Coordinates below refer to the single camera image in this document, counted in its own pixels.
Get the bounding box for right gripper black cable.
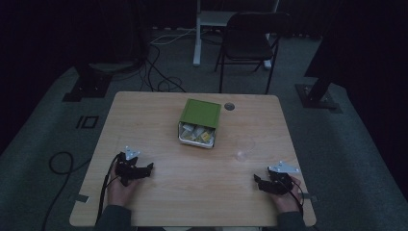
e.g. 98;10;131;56
282;179;306;219

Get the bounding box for black floor cable loop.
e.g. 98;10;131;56
40;151;93;231

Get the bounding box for black stand base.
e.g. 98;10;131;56
62;61;136;104

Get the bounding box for pile of tea bags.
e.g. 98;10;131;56
180;122;216;145

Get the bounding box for clear glass cup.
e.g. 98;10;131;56
234;136;257;163

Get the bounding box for black folding chair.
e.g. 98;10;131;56
214;12;293;95

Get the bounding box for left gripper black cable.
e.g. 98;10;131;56
94;151;124;225

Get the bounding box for person's left hand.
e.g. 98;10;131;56
106;164;142;208

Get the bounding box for white floor cable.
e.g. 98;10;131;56
148;27;197;46

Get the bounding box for black stand with base plate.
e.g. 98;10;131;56
293;0;344;114

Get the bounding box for white desk frame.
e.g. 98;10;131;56
192;0;281;70

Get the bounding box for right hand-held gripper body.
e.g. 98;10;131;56
267;161;301;196

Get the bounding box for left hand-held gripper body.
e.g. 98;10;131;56
115;145;144;188

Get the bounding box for person's right hand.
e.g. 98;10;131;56
268;175;304;215

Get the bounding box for tangled black floor cables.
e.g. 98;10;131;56
138;40;188;94

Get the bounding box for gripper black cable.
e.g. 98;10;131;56
282;179;306;219
94;151;124;225

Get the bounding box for green box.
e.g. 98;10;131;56
177;97;222;150

